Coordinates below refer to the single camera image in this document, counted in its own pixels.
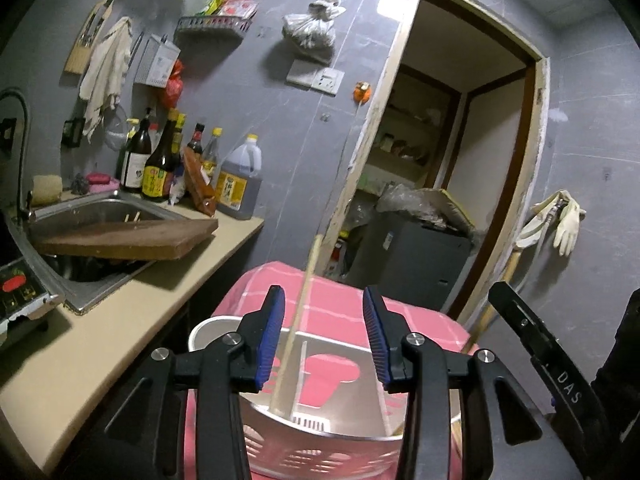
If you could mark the pale loofah sponge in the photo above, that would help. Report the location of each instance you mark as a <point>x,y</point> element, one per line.
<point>47,190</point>

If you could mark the beige cardboard sack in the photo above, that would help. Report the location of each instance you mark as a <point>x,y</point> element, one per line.
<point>460,210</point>

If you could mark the red label floor bottle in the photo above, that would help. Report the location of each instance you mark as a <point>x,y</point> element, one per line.
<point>341,252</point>

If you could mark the wooden cutting board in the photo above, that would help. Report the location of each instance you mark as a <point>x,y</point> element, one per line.
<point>125,240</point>

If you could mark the white round container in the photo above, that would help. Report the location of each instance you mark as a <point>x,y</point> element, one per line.
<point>210,332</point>

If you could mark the grey washing machine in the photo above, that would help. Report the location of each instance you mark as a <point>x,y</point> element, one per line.
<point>410,260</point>

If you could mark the wooden knife rack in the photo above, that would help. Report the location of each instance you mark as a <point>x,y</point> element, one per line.
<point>79,57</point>

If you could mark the dark bottle white label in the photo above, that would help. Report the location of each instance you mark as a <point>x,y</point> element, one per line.
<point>135,165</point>

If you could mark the pink soap dish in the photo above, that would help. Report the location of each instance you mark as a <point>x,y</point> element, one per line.
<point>98,179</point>

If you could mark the metal wall utensil box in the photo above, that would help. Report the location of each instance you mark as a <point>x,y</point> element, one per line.
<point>156,62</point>

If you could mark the hanging clear plastic bag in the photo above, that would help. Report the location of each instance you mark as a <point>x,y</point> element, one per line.
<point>310,27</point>

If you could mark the grey wall shelf basket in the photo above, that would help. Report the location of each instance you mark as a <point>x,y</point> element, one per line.
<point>212,25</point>

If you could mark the white perforated utensil holder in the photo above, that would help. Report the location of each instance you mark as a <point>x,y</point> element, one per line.
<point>340,347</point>

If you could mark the yellow snack packet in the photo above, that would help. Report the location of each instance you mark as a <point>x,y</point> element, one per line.
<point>217,2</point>

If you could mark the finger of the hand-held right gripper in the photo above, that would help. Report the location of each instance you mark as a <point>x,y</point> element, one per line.
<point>517,317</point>

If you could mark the small bottle yellow cap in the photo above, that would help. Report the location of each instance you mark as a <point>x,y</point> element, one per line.
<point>132,127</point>

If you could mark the stainless steel sink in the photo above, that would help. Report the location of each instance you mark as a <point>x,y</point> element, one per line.
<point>95,210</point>

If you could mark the wooden door frame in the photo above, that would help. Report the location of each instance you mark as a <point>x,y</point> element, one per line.
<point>537,160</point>

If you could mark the pink checked cloth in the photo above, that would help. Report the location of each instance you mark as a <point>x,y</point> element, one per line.
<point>330,300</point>

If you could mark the wooden pantry shelf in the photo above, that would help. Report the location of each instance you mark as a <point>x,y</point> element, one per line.
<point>400,160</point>

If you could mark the curved metal faucet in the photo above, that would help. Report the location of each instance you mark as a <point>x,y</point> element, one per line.
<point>23,150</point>

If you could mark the cream rubber glove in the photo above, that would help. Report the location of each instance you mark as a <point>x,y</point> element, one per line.
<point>570,225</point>
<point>535,220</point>

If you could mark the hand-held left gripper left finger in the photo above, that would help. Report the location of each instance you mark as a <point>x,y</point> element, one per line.
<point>270,345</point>

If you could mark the dark bottle red cap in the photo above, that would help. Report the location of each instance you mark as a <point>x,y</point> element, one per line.
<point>196,142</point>

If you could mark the red plastic bag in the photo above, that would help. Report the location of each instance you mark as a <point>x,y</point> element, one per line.
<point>173,87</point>

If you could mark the orange wall hook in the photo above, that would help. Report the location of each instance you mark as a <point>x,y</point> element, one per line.
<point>362,91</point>

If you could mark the white hanging towel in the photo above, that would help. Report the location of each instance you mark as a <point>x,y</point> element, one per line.
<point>107,70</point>

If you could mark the clear bottle yellow cap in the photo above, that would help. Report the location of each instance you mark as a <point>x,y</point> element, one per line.
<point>212,157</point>

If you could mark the red snack packet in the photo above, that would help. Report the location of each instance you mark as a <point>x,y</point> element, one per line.
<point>239,9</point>

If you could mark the person's right forearm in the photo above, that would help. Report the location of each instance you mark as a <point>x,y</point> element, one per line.
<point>620,360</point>

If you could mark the wooden chopstick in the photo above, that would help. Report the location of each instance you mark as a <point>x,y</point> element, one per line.
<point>302,305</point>

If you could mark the bottle with yellow neck label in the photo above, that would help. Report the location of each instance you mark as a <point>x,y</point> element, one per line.
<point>179,132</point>

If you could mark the white wall switch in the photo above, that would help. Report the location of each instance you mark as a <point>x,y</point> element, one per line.
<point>302,74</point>

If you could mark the soy sauce bottle yellow label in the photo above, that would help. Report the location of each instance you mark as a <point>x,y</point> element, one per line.
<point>159,175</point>

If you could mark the large oil jug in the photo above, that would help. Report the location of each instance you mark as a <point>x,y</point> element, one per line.
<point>240,185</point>

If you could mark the crumpled clear plastic sheet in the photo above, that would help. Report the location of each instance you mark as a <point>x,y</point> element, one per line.
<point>407,202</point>

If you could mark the black wall holder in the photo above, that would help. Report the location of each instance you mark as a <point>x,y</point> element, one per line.
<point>6,134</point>
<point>72,132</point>

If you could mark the steel wool scrubber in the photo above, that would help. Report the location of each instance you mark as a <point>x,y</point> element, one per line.
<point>79,185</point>

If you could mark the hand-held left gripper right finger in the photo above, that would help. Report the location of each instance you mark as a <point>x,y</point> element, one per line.
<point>377,345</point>

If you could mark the white wall socket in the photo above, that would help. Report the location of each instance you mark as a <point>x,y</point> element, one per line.
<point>328,81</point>

